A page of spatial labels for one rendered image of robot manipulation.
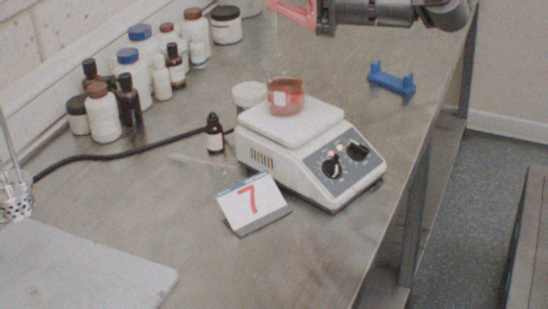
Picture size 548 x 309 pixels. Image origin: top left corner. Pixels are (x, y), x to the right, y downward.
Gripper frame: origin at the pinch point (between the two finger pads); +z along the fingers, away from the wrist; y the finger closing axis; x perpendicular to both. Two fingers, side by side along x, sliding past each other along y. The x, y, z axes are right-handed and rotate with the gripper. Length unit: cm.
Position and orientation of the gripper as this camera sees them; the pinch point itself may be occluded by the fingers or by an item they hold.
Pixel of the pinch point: (272, 2)
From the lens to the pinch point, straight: 88.9
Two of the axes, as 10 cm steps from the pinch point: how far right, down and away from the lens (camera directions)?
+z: -9.8, -0.7, 2.0
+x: 0.6, 8.3, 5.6
